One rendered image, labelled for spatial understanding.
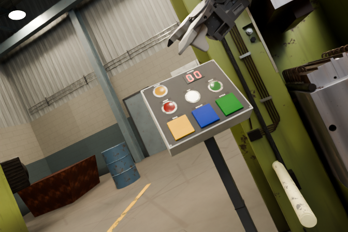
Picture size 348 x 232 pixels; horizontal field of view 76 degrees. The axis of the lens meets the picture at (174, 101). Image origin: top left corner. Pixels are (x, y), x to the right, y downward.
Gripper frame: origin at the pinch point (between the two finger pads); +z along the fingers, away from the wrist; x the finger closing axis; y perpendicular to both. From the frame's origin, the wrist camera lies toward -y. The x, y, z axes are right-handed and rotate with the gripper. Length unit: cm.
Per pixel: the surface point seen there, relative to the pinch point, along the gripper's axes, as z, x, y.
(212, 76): -3.7, 30.5, 26.9
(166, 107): 16.6, 23.6, 18.1
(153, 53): 33, 679, 108
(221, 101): 1.6, 19.5, 31.4
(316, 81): -29, 21, 58
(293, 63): -43, 64, 76
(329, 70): -35, 20, 58
